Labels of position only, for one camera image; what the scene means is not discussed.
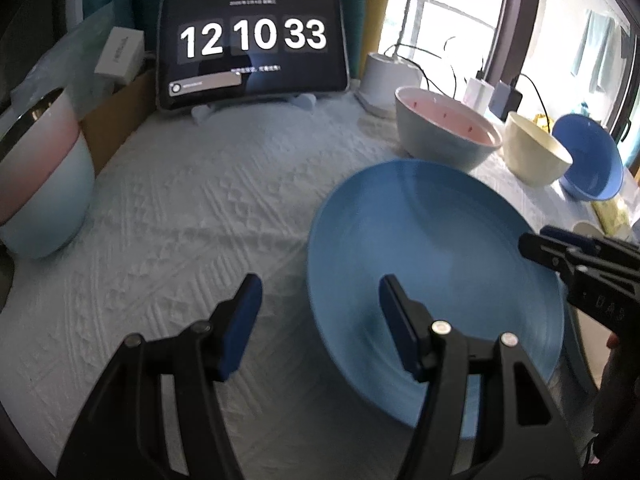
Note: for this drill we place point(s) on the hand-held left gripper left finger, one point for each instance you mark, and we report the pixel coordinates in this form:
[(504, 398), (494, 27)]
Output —
[(245, 320)]

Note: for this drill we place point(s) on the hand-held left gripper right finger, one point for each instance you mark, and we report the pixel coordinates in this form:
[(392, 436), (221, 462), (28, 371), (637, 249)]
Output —
[(397, 325)]

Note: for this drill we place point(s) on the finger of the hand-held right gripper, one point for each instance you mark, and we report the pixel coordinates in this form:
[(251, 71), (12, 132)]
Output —
[(560, 235), (542, 252)]

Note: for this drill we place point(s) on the cream bowl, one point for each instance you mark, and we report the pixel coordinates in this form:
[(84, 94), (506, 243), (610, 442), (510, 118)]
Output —
[(530, 160)]

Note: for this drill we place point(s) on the dark blue bowl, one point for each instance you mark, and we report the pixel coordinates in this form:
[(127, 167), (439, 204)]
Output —
[(590, 160)]

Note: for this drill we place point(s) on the light blue plate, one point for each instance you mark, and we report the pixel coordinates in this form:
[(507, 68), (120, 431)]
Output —
[(425, 240)]

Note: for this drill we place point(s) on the pink-lined grey bowl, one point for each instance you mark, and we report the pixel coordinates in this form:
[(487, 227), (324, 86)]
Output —
[(435, 145)]

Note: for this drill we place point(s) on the person's right hand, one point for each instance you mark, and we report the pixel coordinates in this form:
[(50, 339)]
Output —
[(612, 342)]

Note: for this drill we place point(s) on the yellow tissue pack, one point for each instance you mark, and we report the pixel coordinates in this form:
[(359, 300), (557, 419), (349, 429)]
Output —
[(612, 215)]

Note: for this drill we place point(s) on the yellow plastic bag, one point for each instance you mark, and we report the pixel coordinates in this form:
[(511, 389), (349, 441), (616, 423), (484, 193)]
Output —
[(542, 120)]

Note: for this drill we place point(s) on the white textured tablecloth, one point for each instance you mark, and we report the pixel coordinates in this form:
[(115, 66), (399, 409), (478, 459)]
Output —
[(200, 200)]

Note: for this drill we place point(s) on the black charger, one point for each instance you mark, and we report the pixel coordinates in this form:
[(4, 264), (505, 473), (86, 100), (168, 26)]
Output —
[(512, 102)]

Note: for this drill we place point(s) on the white charger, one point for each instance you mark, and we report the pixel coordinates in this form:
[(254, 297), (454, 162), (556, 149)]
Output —
[(477, 95)]

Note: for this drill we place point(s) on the pale blue hanging towel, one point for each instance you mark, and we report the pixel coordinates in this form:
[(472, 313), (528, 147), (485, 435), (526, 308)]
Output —
[(595, 50)]

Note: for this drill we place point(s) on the dark teal hanging garment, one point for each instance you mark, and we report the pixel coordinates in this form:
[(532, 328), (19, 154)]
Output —
[(625, 42)]

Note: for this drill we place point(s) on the pale tablet stand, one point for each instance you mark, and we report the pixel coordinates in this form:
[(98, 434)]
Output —
[(305, 101)]

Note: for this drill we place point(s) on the white desk lamp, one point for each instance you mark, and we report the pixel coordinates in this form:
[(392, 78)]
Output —
[(387, 77)]

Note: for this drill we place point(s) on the brown cardboard box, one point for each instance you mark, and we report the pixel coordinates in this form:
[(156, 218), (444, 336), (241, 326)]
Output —
[(120, 110)]

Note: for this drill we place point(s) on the tablet showing clock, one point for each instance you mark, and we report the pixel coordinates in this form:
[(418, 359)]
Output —
[(250, 35)]

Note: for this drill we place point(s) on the yellow curtain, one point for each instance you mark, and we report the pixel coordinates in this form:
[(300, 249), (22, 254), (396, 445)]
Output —
[(375, 10)]

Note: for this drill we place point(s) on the small white box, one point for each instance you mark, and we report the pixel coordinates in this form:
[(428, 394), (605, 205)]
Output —
[(120, 55)]

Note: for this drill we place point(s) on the clear plastic bag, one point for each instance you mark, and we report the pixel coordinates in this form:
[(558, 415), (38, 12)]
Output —
[(65, 55)]

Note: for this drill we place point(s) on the dark window frame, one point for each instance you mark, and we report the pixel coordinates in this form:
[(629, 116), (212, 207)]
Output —
[(520, 10)]

